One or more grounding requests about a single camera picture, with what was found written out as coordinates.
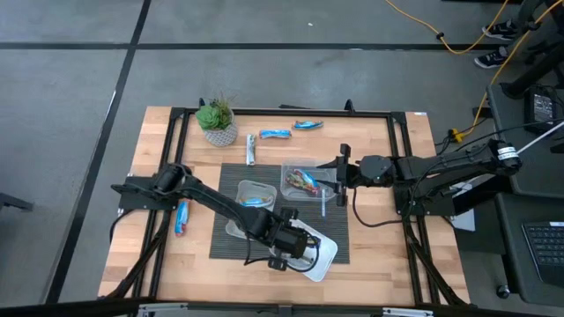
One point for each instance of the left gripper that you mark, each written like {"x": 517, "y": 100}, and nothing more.
{"x": 293, "y": 242}

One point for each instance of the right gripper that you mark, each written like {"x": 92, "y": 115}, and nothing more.
{"x": 374, "y": 171}

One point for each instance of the white bin with curved rim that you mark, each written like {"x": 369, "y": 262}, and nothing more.
{"x": 325, "y": 257}

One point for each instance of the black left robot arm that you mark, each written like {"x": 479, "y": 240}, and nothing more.
{"x": 211, "y": 198}

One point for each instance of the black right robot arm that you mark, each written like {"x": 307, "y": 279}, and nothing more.
{"x": 462, "y": 165}

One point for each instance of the blue wrapped granola bar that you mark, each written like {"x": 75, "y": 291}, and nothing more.
{"x": 275, "y": 134}
{"x": 309, "y": 177}
{"x": 308, "y": 125}

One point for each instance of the blue yellow granola bar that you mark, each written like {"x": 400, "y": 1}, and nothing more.
{"x": 255, "y": 201}

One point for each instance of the silver wrapped granola bar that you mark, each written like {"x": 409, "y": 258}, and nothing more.
{"x": 250, "y": 149}

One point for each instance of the blue red granola bar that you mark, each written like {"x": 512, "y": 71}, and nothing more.
{"x": 181, "y": 218}

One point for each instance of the translucent plastic bin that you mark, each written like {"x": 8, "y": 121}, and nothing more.
{"x": 291, "y": 193}

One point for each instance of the dark woven placemat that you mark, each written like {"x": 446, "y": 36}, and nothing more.
{"x": 224, "y": 246}

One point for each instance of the potted green succulent plant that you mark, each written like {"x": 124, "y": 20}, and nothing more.
{"x": 216, "y": 119}

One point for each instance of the yellow plug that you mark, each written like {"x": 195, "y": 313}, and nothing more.
{"x": 456, "y": 135}

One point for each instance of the black side desk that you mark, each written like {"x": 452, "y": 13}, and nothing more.
{"x": 511, "y": 246}

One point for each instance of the person's shoe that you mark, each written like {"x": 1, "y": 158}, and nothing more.
{"x": 500, "y": 31}
{"x": 490, "y": 58}

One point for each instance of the black caster wheel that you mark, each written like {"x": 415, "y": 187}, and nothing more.
{"x": 502, "y": 292}

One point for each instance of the black power adapter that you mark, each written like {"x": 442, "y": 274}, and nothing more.
{"x": 542, "y": 108}

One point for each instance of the black chair base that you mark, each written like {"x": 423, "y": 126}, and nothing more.
{"x": 533, "y": 75}

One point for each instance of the laptop keyboard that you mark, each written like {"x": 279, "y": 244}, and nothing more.
{"x": 546, "y": 251}

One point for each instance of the grey furniture foot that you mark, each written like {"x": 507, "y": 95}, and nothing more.
{"x": 13, "y": 201}

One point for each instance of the grey metal bracket bar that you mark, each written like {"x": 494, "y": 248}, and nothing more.
{"x": 282, "y": 310}

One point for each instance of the black table frame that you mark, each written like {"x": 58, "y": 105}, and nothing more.
{"x": 286, "y": 113}

